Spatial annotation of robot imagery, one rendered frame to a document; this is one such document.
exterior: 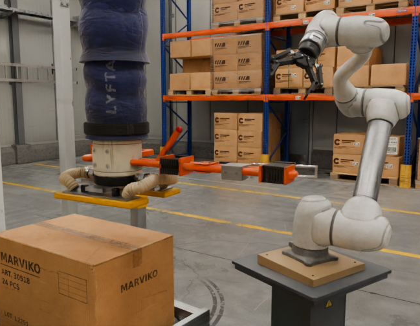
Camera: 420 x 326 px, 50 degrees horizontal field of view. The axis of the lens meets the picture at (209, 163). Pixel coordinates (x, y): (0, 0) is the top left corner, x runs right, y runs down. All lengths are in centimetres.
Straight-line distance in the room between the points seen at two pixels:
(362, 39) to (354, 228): 73
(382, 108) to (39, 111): 1047
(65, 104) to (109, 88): 322
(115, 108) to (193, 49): 881
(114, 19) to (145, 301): 100
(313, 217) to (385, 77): 665
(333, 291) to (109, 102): 108
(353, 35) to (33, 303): 151
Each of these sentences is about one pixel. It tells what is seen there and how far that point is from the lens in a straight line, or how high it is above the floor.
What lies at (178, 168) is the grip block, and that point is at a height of 126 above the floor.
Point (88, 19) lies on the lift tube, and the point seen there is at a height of 173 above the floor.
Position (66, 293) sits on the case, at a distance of 168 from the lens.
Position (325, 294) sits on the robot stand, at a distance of 181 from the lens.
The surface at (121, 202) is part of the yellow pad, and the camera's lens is 145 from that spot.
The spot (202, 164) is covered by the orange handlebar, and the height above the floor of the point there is 127.
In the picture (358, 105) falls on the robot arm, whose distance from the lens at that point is 218.
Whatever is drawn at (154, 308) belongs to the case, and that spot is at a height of 69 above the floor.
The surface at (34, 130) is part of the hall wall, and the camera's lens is 1190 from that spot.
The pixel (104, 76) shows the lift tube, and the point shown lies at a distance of 152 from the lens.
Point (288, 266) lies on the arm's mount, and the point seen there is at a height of 79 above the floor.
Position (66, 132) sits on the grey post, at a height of 116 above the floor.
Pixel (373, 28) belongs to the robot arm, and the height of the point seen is 172.
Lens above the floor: 147
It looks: 8 degrees down
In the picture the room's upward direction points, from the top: straight up
